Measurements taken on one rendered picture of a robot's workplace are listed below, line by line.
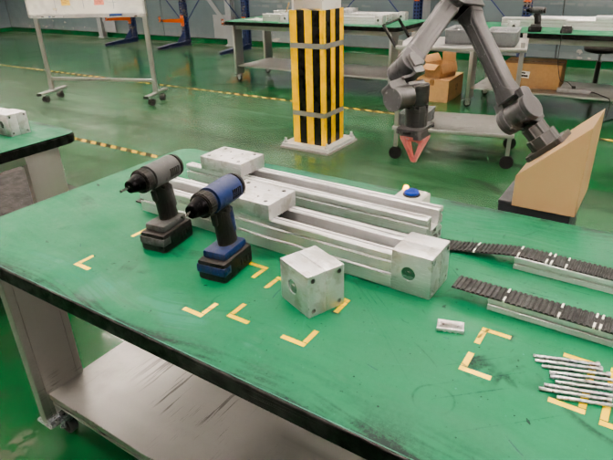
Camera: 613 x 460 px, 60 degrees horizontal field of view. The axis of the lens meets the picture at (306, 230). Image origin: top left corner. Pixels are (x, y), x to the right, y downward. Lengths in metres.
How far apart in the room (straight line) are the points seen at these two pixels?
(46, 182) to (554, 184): 2.07
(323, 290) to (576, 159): 0.80
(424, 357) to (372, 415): 0.17
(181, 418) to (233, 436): 0.18
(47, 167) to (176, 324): 1.67
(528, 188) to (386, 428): 0.93
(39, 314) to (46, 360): 0.16
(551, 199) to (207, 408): 1.16
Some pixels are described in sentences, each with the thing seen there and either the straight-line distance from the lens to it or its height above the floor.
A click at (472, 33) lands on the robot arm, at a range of 1.75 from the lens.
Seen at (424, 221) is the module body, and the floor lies 0.86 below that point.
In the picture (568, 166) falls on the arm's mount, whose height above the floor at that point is 0.92.
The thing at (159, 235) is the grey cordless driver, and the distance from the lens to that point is 1.36.
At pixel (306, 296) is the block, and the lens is 1.06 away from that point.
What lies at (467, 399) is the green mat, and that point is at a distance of 0.94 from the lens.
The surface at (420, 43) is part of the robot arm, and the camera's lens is 1.50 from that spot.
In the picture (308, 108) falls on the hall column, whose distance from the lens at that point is 4.54.
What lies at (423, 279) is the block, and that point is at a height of 0.82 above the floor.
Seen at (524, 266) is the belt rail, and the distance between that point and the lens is 1.31.
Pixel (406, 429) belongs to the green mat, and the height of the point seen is 0.78.
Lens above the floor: 1.41
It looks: 26 degrees down
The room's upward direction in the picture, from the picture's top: 2 degrees counter-clockwise
